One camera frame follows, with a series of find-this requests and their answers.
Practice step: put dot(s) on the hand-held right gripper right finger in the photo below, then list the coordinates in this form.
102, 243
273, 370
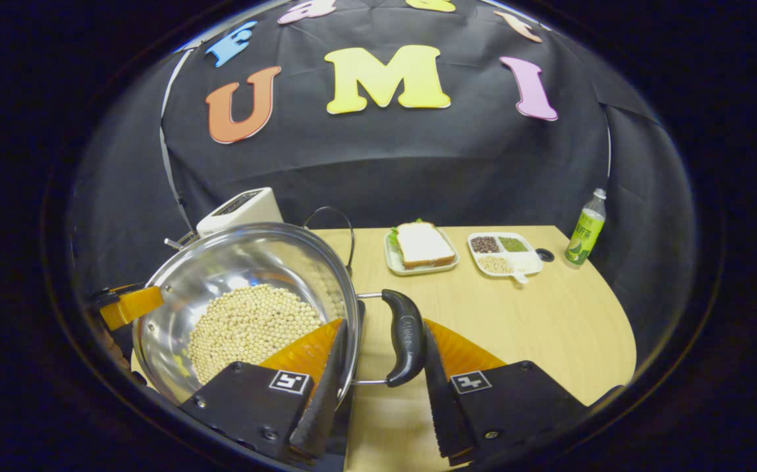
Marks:
444, 406

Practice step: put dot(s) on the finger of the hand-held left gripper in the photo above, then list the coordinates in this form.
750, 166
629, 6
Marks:
132, 307

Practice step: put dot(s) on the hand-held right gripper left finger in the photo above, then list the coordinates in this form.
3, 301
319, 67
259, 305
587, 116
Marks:
323, 406

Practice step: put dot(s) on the stainless steel pot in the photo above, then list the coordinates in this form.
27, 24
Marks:
254, 262

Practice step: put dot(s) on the pile of soybeans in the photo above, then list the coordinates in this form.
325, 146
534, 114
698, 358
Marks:
247, 328

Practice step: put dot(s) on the white toaster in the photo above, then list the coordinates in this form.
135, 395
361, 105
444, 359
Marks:
241, 210

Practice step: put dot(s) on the small rectangular plate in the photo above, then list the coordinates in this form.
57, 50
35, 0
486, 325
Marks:
388, 259

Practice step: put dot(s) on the sandwich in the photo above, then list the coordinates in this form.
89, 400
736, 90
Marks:
424, 246

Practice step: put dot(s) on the white divided dish with grains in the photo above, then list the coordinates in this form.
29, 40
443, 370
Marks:
526, 262

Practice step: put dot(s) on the black table grommet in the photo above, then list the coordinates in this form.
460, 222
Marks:
545, 255

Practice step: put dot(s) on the green drink bottle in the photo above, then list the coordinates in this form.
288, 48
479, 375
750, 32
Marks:
585, 236

